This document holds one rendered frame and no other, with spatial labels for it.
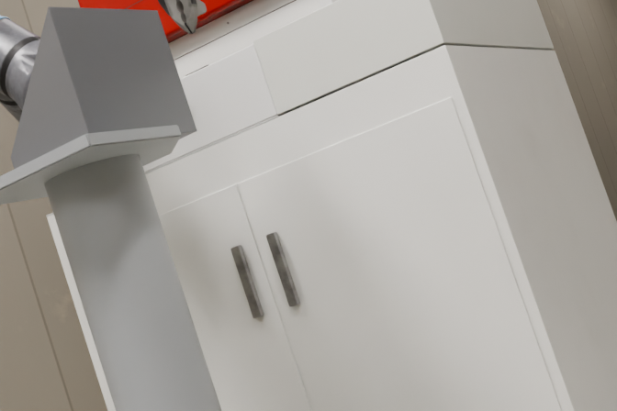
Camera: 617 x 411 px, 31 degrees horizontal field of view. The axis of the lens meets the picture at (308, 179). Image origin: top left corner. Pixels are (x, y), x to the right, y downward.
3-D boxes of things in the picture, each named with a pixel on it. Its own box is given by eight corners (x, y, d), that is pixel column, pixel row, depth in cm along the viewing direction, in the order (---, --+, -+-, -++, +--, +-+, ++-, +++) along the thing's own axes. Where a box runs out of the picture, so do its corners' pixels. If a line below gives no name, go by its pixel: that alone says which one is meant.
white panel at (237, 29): (162, 210, 297) (117, 72, 300) (421, 104, 257) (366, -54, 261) (154, 211, 294) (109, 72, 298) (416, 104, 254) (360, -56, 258)
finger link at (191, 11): (218, 27, 217) (204, -17, 218) (200, 27, 212) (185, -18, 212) (206, 33, 218) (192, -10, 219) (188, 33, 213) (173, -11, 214)
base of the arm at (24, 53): (36, 58, 172) (-6, 34, 177) (27, 142, 179) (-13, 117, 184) (106, 41, 184) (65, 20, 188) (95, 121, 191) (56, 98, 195)
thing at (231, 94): (95, 202, 236) (75, 140, 237) (302, 113, 209) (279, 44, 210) (65, 206, 228) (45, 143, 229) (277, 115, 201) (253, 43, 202)
